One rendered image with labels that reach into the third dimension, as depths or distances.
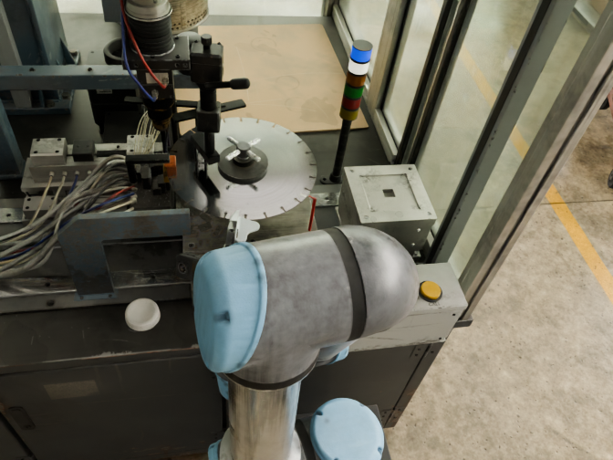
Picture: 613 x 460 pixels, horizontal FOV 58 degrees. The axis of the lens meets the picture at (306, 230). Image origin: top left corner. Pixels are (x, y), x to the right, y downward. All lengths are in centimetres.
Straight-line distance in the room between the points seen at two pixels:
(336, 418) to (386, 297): 39
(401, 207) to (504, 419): 107
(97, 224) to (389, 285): 69
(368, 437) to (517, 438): 127
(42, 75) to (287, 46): 93
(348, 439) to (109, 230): 58
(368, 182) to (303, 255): 82
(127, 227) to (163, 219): 7
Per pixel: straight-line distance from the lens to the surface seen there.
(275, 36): 207
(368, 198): 128
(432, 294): 113
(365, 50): 126
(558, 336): 241
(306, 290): 50
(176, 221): 109
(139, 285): 127
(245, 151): 119
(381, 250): 53
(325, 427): 88
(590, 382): 236
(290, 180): 121
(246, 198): 116
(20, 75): 138
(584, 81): 90
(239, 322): 49
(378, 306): 52
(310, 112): 173
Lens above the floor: 179
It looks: 49 degrees down
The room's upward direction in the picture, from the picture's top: 9 degrees clockwise
